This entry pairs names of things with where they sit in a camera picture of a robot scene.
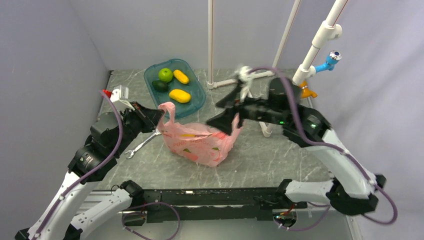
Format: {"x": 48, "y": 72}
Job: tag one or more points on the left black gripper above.
{"x": 150, "y": 116}

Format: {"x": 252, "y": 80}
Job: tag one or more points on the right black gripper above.
{"x": 222, "y": 121}

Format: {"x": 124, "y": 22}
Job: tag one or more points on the pink plastic bag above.
{"x": 195, "y": 141}

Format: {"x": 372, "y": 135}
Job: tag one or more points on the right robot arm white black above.
{"x": 352, "y": 189}

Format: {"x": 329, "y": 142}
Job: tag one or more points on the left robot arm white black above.
{"x": 86, "y": 170}

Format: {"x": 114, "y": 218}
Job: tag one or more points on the dark green fake avocado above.
{"x": 160, "y": 86}

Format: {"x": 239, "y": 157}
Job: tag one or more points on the yellow fake mango front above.
{"x": 180, "y": 96}

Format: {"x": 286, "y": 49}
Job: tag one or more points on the green fake apple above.
{"x": 166, "y": 75}

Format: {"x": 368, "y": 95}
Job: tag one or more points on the yellow fake fruit rear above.
{"x": 181, "y": 77}

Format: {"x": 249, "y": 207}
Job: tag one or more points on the silver wrench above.
{"x": 130, "y": 153}

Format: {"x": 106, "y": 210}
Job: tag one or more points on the teal plastic tray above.
{"x": 193, "y": 87}

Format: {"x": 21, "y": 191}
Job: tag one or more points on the orange faucet tap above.
{"x": 306, "y": 92}

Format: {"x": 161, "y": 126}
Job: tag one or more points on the blue faucet tap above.
{"x": 331, "y": 60}

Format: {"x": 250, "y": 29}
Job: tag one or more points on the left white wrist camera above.
{"x": 119, "y": 96}

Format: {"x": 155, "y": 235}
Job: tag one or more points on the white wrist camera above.
{"x": 119, "y": 96}
{"x": 245, "y": 79}

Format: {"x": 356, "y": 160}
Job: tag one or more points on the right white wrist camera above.
{"x": 245, "y": 79}

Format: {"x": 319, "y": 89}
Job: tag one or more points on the aluminium extrusion frame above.
{"x": 96, "y": 198}

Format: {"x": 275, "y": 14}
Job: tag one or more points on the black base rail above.
{"x": 259, "y": 203}

